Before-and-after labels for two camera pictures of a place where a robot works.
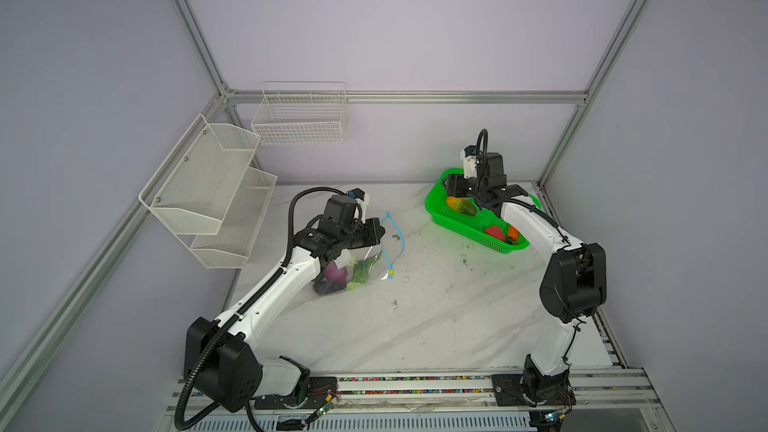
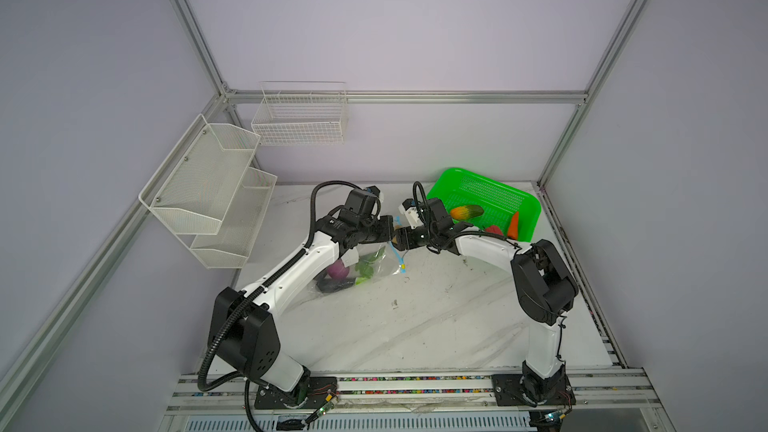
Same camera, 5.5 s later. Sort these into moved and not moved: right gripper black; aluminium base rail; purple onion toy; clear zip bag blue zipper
Moved: right gripper black
Not moved: purple onion toy; aluminium base rail; clear zip bag blue zipper
